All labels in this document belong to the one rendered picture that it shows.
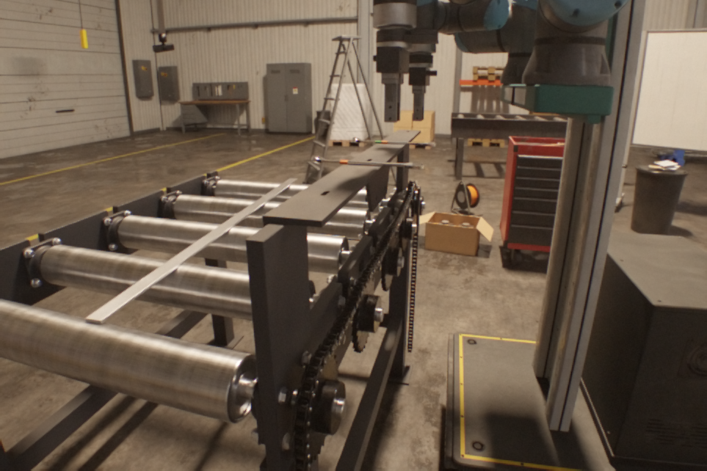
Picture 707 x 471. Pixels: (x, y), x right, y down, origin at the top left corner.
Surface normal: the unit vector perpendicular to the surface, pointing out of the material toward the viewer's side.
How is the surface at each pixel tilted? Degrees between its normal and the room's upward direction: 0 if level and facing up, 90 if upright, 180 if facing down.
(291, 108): 90
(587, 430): 0
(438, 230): 90
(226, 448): 0
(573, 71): 70
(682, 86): 90
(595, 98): 90
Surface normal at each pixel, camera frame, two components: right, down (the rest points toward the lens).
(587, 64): 0.00, -0.06
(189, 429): 0.00, -0.96
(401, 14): 0.25, 0.28
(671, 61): -0.64, 0.22
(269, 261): 0.96, 0.07
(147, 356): -0.14, -0.68
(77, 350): -0.21, -0.36
